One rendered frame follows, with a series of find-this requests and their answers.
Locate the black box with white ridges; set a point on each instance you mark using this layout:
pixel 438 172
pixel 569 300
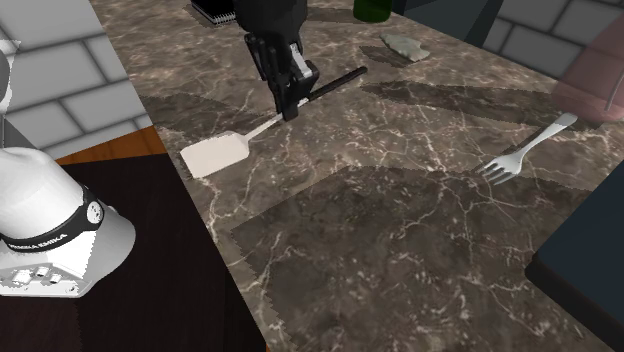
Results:
pixel 214 7

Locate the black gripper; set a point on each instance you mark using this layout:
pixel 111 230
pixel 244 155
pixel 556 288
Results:
pixel 270 14

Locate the dark robot stand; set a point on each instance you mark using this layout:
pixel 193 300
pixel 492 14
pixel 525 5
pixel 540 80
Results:
pixel 161 273

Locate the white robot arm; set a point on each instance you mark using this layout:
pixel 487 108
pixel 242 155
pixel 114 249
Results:
pixel 39 195

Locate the silver fork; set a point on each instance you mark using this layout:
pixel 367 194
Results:
pixel 509 163

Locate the dark blue block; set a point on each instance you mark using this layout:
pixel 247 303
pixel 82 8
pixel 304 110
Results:
pixel 585 253

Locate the pink armchair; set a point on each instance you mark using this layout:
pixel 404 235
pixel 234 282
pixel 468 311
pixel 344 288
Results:
pixel 590 83

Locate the green bottle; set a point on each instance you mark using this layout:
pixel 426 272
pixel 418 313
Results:
pixel 373 10

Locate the grey-green stone-shaped object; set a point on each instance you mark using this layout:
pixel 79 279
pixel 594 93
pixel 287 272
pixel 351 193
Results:
pixel 404 46

